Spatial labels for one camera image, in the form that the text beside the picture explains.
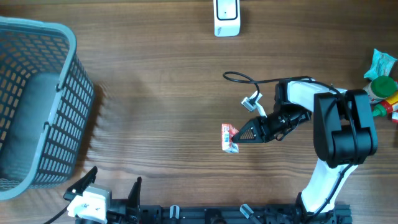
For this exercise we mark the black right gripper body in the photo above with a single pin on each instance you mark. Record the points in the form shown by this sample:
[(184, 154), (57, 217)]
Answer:
[(283, 118)]

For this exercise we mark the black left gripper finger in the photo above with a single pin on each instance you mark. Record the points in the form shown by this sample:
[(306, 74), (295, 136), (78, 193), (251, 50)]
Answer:
[(135, 193), (79, 186)]

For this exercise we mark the small red white box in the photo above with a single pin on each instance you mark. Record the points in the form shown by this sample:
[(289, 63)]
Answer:
[(227, 132)]

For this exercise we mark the green lid jar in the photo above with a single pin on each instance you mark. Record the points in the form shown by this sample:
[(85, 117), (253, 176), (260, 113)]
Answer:
[(380, 88)]

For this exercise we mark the yellow red sauce bottle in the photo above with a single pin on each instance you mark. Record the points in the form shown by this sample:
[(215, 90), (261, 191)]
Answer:
[(386, 106)]

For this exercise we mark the red snack packet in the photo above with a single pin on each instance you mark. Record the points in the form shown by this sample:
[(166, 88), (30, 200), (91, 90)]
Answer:
[(394, 117)]

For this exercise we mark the teal wet wipes pack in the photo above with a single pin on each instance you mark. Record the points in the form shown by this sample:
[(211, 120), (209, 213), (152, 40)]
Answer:
[(381, 65)]

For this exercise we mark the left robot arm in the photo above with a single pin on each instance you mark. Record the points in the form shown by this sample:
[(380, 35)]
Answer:
[(118, 212)]

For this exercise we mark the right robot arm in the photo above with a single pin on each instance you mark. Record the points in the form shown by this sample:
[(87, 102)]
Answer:
[(344, 135)]

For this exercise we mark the white barcode scanner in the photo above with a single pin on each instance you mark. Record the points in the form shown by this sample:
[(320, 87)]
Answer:
[(227, 18)]

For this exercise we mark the grey plastic basket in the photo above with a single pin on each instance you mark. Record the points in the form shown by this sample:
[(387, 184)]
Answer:
[(46, 99)]

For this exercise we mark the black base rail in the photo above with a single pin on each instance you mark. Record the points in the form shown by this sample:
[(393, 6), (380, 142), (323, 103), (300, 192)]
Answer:
[(154, 214)]

